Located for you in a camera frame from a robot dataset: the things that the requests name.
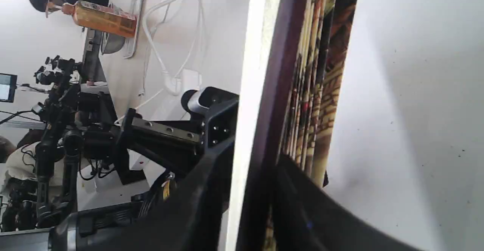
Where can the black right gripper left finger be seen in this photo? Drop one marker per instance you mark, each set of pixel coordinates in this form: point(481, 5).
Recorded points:
point(190, 218)

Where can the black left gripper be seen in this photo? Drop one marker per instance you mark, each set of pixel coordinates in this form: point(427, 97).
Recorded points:
point(180, 145)

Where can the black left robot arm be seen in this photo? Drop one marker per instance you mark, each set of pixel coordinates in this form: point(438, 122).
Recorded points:
point(82, 230)

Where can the orange bottle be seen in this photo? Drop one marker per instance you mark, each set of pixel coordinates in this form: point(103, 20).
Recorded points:
point(102, 18)

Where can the folding paper fan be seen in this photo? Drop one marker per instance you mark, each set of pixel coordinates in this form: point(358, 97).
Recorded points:
point(292, 72)

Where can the black camera tripod rig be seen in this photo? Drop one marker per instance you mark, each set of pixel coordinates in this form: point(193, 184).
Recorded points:
point(47, 198)

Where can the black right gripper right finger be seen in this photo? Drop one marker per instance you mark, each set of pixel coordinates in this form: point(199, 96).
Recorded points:
point(307, 219)

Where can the small monitor screen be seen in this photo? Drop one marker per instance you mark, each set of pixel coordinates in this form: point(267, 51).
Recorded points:
point(8, 86)

